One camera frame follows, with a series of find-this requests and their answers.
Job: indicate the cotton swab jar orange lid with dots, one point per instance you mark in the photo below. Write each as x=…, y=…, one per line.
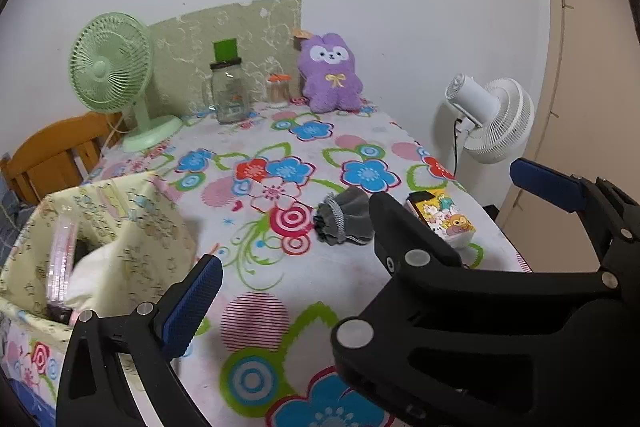
x=278, y=92

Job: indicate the green desk fan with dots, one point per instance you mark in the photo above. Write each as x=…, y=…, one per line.
x=107, y=64

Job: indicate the purple plush bunny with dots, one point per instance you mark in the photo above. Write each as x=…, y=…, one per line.
x=331, y=79

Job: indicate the green patterned wall sheet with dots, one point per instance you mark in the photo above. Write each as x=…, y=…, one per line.
x=190, y=57

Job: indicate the yellow fabric storage box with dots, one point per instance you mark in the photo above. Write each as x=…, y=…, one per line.
x=145, y=232

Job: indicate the white clip fan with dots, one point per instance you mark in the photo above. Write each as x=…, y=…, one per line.
x=492, y=122

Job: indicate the grey sock bundle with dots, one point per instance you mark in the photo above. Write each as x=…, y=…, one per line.
x=345, y=219

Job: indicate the wooden chair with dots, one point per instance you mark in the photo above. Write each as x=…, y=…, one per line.
x=50, y=152

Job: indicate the clear pink-striped plastic package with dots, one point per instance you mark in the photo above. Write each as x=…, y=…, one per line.
x=62, y=262

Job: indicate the floral tablecloth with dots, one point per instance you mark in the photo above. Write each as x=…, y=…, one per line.
x=270, y=277

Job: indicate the white towel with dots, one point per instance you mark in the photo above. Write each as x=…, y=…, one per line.
x=97, y=274

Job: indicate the blue patterned cloth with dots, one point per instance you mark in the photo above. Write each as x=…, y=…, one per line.
x=32, y=402

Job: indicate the beige door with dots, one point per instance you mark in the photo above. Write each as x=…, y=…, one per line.
x=600, y=57

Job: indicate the glass jar mug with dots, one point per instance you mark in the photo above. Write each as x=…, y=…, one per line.
x=230, y=97

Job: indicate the green rectangular card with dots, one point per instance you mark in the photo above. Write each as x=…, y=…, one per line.
x=225, y=50

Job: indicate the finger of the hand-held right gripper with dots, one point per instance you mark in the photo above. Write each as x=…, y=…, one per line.
x=440, y=287
x=547, y=184

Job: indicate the cartoon print tissue pack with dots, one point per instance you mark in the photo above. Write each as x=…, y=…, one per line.
x=442, y=217

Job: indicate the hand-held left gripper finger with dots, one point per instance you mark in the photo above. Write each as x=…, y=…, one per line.
x=192, y=307

